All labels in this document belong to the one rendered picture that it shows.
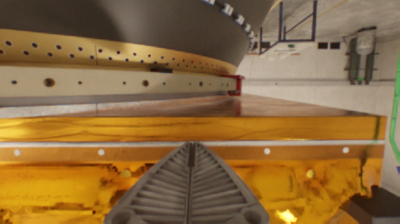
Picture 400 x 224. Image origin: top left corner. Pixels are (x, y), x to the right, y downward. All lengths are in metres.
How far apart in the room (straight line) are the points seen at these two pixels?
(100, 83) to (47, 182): 0.20
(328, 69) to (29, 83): 7.50
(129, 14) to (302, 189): 0.47
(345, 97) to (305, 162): 7.63
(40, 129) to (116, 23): 0.24
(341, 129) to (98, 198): 0.46
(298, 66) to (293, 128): 6.52
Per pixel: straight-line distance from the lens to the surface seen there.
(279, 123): 0.33
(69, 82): 0.35
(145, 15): 0.37
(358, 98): 8.36
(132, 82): 0.34
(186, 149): 0.17
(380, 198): 0.45
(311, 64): 7.12
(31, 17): 0.39
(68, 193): 0.37
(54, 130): 0.39
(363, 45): 6.72
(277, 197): 0.34
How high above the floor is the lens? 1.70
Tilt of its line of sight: 5 degrees up
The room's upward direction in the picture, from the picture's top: 180 degrees counter-clockwise
